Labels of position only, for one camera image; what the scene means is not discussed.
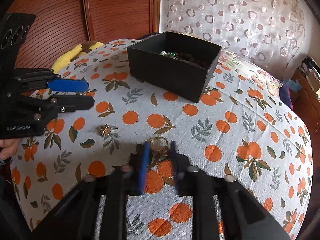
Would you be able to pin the gold ring jewelry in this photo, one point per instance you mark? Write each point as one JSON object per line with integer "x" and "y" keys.
{"x": 159, "y": 145}

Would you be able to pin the blue purple blanket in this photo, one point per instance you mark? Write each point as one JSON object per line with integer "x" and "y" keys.
{"x": 284, "y": 95}

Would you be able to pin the person's left hand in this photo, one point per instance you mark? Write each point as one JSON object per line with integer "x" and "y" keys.
{"x": 9, "y": 147}

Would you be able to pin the wooden sideboard cabinet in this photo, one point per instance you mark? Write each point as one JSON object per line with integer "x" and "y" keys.
{"x": 307, "y": 104}

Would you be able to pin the yellow striped plush toy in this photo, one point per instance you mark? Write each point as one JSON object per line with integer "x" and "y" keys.
{"x": 79, "y": 50}

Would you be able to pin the black storage box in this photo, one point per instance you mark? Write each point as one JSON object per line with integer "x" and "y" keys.
{"x": 188, "y": 76}

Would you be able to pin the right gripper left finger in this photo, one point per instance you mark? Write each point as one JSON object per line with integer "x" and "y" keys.
{"x": 139, "y": 163}

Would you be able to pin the pile of books and clutter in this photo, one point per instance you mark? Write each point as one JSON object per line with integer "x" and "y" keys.
{"x": 310, "y": 70}

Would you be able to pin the circle pattern sheer curtain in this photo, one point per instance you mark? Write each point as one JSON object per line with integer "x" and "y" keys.
{"x": 268, "y": 33}

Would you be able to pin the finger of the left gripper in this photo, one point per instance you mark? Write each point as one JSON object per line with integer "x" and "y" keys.
{"x": 71, "y": 103}
{"x": 67, "y": 85}

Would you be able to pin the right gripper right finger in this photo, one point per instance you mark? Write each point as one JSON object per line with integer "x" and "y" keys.
{"x": 180, "y": 163}

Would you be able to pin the wooden wardrobe door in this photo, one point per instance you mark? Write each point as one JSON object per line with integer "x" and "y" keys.
{"x": 62, "y": 24}

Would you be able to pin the amber green brooch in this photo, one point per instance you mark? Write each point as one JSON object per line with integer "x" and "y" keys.
{"x": 171, "y": 55}

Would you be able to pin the orange print bed sheet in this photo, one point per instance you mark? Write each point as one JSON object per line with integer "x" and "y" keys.
{"x": 236, "y": 128}

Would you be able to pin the floral quilt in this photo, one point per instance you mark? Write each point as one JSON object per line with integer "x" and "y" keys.
{"x": 250, "y": 71}

